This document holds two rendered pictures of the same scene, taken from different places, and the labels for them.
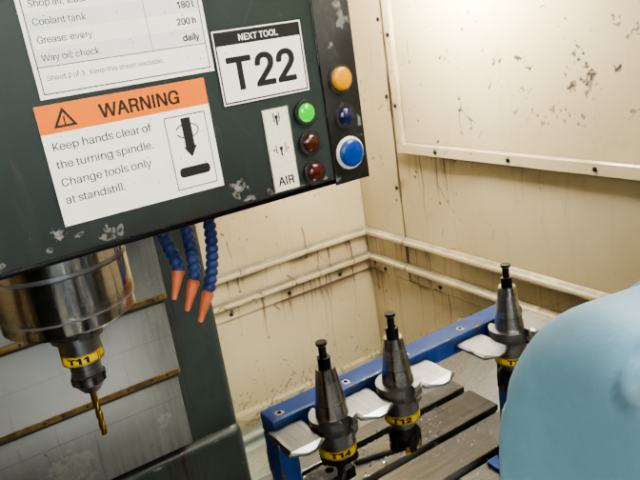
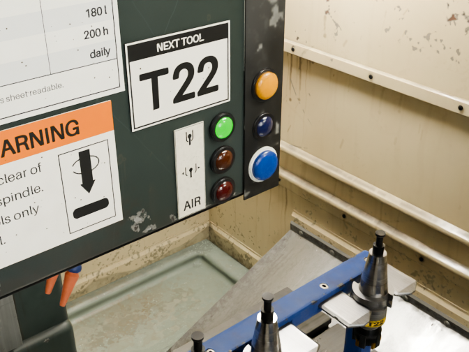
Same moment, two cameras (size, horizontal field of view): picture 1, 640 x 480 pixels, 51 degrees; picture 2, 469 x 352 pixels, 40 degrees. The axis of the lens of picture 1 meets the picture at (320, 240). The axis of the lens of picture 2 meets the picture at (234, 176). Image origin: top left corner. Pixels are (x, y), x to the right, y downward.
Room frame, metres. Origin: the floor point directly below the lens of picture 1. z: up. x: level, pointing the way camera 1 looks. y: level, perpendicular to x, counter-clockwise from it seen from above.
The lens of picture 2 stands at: (0.20, 0.07, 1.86)
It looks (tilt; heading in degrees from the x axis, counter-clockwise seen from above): 29 degrees down; 350
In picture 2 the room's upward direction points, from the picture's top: straight up
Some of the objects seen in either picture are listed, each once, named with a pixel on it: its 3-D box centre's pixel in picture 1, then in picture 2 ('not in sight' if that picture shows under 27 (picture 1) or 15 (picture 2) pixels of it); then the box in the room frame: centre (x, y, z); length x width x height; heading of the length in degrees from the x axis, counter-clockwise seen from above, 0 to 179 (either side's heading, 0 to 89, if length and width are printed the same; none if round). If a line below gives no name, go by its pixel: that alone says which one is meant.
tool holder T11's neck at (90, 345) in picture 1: (80, 347); not in sight; (0.76, 0.31, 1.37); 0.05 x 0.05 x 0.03
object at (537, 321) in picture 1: (533, 322); (394, 281); (0.95, -0.32, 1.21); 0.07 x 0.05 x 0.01; 30
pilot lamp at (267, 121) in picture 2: (345, 116); (264, 126); (0.72, -0.05, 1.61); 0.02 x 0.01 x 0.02; 120
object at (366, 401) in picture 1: (367, 405); not in sight; (0.79, -0.03, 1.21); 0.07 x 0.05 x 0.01; 30
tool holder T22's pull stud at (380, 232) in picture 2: (506, 274); (379, 242); (0.92, -0.27, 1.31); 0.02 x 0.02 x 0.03
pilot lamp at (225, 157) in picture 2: (310, 143); (223, 160); (0.70, -0.01, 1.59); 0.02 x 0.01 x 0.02; 120
